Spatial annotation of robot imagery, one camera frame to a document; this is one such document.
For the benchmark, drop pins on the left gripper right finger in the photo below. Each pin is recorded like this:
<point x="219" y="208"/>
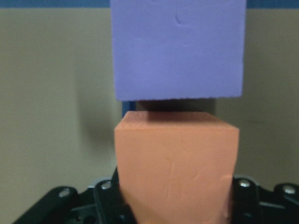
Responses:
<point x="244" y="201"/>

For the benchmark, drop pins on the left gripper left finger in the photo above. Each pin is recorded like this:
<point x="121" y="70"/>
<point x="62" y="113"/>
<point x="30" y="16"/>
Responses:
<point x="110" y="204"/>

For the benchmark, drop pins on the orange foam block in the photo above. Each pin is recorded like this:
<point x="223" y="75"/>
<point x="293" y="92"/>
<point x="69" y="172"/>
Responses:
<point x="176" y="167"/>

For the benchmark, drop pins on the purple foam block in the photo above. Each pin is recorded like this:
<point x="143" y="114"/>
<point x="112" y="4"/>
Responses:
<point x="177" y="49"/>

